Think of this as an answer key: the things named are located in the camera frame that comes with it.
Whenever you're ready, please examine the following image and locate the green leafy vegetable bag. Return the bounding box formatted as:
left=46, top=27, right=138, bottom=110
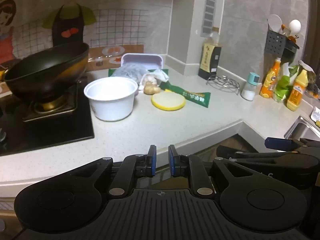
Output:
left=274, top=62, right=300, bottom=103

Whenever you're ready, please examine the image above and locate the dark oil bottle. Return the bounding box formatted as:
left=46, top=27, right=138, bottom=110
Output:
left=198, top=26, right=222, bottom=80

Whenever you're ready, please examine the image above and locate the salt shaker with teal cap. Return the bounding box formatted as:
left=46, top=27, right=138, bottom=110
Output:
left=241, top=72, right=260, bottom=101

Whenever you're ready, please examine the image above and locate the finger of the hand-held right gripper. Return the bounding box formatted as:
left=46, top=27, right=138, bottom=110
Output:
left=216, top=145, right=261, bottom=160
left=264, top=137, right=320, bottom=153

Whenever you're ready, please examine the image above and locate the round white ladle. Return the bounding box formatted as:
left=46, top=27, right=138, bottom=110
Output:
left=289, top=19, right=302, bottom=34

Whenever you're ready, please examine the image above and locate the round yellow lid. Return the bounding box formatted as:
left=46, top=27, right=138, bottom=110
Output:
left=151, top=92, right=186, bottom=111

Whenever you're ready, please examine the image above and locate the yellow bottle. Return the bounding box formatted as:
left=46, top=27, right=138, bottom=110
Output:
left=287, top=69, right=308, bottom=112

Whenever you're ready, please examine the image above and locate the mesh skimmer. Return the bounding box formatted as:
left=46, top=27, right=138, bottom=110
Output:
left=267, top=14, right=283, bottom=34

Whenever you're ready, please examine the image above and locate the metal wire trivet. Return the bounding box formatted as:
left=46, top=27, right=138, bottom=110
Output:
left=206, top=75, right=240, bottom=95

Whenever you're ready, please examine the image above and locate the long green printed packet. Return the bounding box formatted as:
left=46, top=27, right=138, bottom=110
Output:
left=159, top=81, right=211, bottom=108

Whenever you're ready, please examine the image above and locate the white plastic bowl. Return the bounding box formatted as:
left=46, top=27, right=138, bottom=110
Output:
left=84, top=77, right=138, bottom=122

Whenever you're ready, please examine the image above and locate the black wok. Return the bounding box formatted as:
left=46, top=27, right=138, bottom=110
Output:
left=4, top=42, right=90, bottom=100

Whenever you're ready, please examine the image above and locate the orange bottle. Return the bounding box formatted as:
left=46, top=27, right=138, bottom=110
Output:
left=259, top=57, right=282, bottom=98

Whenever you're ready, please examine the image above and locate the cartoon wall sticker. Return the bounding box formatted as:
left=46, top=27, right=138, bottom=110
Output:
left=0, top=0, right=175, bottom=68

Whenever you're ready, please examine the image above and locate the metal burner pan support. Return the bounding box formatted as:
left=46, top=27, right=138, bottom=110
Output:
left=22, top=85, right=78, bottom=122

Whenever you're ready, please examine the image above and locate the lavender plastic tray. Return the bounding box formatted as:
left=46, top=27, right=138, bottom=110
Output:
left=121, top=53, right=164, bottom=72

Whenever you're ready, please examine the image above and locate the grey strip wall sticker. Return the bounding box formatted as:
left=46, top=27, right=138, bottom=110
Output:
left=201, top=0, right=218, bottom=36

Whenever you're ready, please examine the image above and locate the clear plastic bag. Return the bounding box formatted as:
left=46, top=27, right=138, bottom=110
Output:
left=112, top=63, right=150, bottom=85

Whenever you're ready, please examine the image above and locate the green plastic packet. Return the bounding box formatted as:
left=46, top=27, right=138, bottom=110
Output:
left=108, top=68, right=169, bottom=77

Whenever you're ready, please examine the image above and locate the translucent white plastic bag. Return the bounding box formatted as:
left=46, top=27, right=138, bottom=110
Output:
left=149, top=69, right=170, bottom=83

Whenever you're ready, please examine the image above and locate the steel sink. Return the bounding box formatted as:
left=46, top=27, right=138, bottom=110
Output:
left=284, top=115, right=320, bottom=143

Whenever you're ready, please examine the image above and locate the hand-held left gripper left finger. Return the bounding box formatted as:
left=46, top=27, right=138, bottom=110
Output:
left=71, top=144, right=157, bottom=197

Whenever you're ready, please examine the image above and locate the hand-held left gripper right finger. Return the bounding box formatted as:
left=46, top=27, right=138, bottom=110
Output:
left=168, top=144, right=253, bottom=196

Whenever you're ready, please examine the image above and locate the grey wall utensil holder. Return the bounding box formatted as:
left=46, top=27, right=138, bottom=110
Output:
left=265, top=29, right=300, bottom=58

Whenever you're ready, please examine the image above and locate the black gas stove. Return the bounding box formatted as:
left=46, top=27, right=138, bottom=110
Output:
left=0, top=76, right=95, bottom=157

